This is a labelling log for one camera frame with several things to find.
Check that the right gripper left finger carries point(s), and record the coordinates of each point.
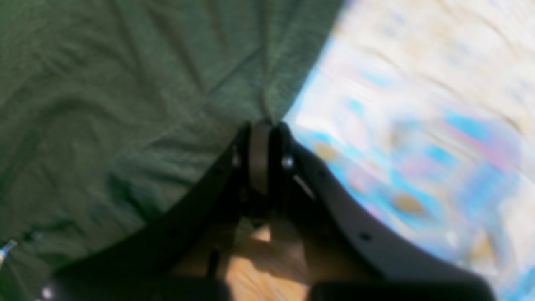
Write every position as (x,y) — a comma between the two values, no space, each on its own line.
(182,255)

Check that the dark green long-sleeve shirt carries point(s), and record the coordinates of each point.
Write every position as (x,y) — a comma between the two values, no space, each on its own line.
(111,110)

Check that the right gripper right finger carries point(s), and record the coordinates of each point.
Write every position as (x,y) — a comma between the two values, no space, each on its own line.
(350,254)

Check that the patterned pastel tablecloth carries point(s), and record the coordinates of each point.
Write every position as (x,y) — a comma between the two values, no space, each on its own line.
(424,110)

